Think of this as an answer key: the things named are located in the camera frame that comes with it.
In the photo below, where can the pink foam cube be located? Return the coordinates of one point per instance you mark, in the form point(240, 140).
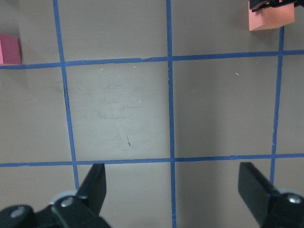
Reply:
point(9, 50)

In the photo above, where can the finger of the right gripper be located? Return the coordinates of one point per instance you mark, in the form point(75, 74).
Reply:
point(256, 5)

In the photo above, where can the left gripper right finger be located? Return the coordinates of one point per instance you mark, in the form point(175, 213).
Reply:
point(270, 207)

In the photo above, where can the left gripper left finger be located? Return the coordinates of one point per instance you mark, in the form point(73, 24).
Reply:
point(82, 209)

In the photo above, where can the orange foam cube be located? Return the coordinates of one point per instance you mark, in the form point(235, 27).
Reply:
point(271, 18)

